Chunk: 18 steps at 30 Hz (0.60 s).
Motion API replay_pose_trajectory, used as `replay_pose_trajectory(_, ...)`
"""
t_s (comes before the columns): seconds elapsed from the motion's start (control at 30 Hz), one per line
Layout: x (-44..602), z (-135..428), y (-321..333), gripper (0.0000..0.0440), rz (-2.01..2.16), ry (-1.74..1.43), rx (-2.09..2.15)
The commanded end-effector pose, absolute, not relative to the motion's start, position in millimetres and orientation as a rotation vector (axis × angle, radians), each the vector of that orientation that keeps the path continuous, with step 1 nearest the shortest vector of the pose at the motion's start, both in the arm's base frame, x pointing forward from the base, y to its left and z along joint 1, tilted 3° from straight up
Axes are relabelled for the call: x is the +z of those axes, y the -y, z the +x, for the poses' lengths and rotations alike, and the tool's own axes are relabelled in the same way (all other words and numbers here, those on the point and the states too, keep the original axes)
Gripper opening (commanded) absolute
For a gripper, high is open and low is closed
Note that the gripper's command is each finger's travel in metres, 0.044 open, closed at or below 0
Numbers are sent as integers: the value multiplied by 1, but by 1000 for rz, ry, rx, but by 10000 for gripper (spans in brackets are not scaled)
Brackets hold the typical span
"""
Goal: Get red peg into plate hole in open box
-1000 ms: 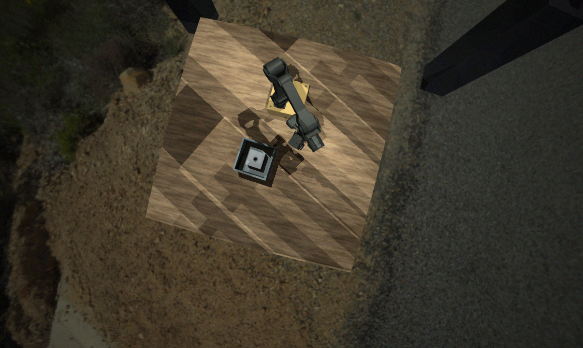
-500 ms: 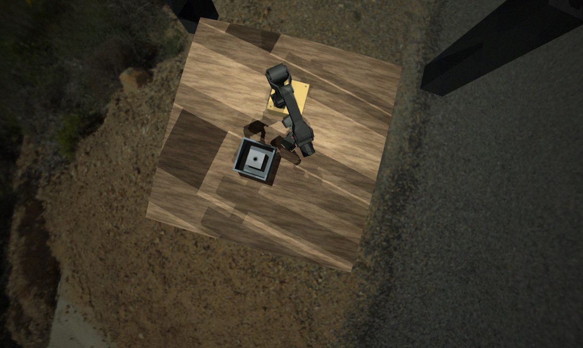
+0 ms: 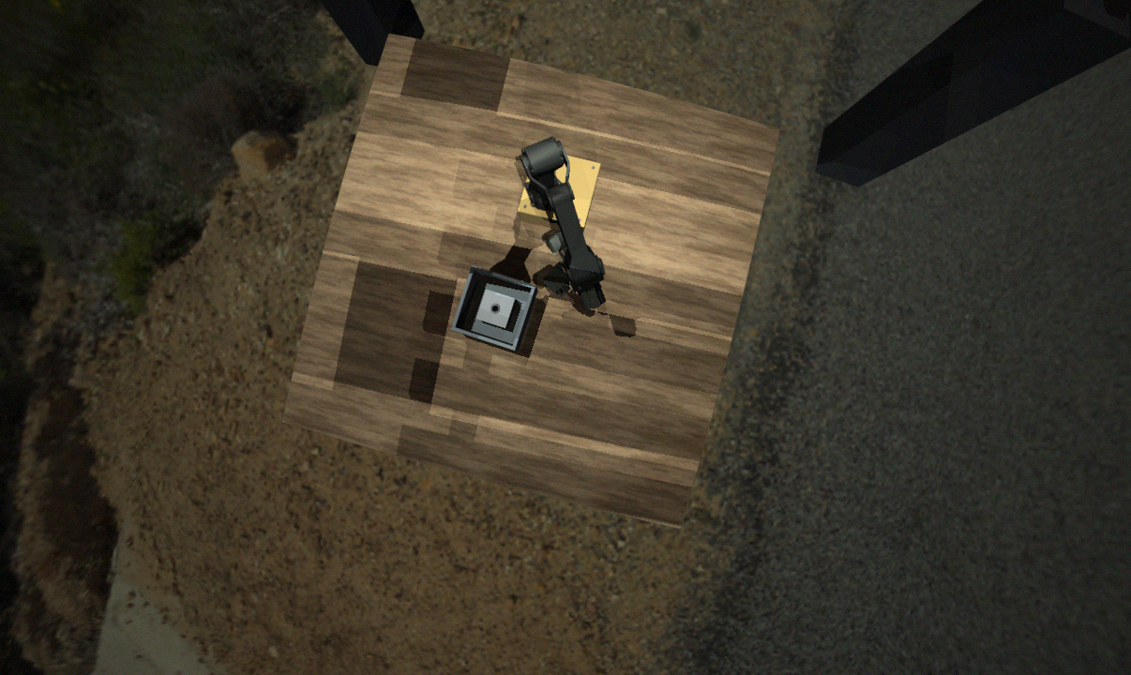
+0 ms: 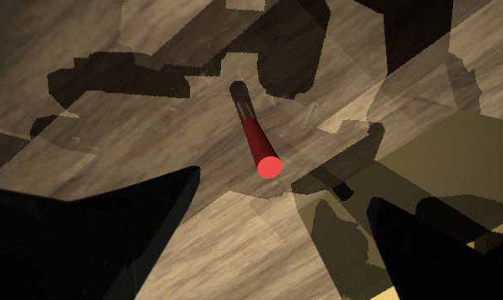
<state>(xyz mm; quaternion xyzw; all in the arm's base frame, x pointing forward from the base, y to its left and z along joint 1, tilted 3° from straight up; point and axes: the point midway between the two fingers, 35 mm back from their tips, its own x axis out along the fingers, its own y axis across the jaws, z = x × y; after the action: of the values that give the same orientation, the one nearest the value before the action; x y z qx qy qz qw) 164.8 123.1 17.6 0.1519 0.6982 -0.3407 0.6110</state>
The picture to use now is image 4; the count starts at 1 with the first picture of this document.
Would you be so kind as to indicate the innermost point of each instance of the red peg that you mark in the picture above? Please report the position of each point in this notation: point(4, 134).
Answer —
point(265, 157)

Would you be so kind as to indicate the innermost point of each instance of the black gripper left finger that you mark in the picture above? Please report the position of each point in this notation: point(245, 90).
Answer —
point(101, 247)

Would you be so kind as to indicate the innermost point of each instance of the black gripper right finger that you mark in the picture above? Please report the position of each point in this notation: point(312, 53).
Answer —
point(426, 264)

